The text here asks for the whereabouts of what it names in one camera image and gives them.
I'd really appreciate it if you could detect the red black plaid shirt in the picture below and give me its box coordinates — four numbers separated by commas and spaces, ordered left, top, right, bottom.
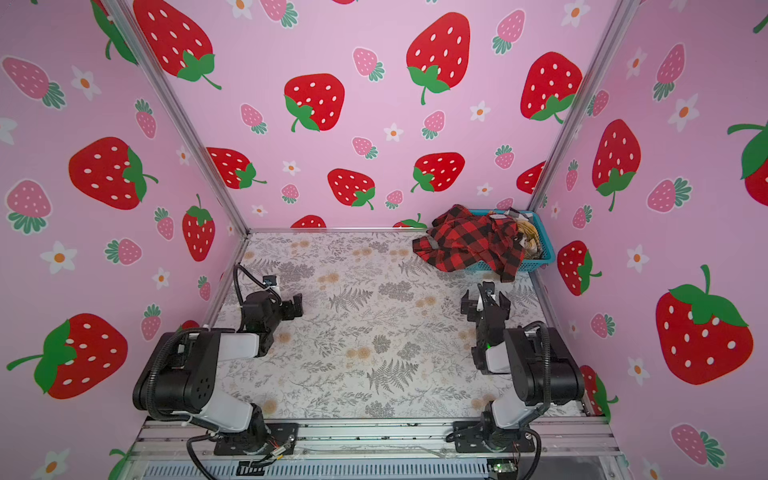
412, 204, 525, 283

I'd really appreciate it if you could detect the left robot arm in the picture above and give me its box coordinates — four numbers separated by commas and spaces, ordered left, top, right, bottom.
132, 264, 304, 454

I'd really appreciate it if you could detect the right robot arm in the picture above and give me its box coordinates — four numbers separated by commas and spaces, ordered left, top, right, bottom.
446, 282, 585, 453

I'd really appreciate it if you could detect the yellow plaid shirt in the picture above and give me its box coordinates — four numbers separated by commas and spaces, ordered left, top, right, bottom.
515, 218, 544, 259

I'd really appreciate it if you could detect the teal plastic basket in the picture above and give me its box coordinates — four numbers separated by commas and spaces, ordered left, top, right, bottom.
472, 208, 555, 273

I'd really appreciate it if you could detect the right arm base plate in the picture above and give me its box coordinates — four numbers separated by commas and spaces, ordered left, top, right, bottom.
445, 420, 536, 454

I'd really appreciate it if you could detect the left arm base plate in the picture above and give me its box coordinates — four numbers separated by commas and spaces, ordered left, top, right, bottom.
214, 422, 299, 457

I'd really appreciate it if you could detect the aluminium frame rail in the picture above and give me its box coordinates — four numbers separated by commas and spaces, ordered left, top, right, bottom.
129, 417, 622, 462

